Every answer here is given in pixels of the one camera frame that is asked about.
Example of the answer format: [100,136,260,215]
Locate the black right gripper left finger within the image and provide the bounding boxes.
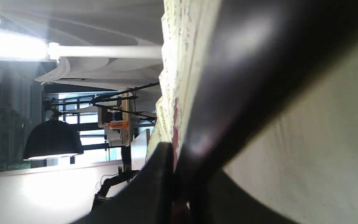
[74,142,174,224]

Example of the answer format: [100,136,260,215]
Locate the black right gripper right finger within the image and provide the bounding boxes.
[190,171,295,224]

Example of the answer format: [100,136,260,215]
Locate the cream paper folding fan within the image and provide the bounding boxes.
[145,0,358,224]

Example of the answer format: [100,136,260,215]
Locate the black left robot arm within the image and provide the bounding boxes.
[91,146,139,210]

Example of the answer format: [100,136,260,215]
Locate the black dome pendant lamp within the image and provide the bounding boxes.
[22,108,84,161]

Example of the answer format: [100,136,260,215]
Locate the white desk lamp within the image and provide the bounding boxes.
[0,29,162,61]

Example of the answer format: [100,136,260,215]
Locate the background equipment rack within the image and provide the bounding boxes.
[42,82,159,164]

